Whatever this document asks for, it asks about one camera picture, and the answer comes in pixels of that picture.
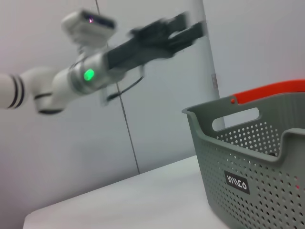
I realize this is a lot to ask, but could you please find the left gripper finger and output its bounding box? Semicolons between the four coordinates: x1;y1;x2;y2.
168;21;205;52
164;11;191;36

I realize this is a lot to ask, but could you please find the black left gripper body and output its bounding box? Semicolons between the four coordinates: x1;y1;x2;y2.
104;20;177;72

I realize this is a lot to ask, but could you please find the grey perforated storage basket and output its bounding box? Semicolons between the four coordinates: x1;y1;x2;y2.
181;92;305;229

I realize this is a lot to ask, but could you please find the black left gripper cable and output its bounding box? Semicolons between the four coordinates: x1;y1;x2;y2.
104;68;145;102

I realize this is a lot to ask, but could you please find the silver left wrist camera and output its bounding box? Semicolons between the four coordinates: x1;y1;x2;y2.
61;9;117;46

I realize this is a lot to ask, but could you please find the orange basket handle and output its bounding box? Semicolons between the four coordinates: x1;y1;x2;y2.
230;80;305;105

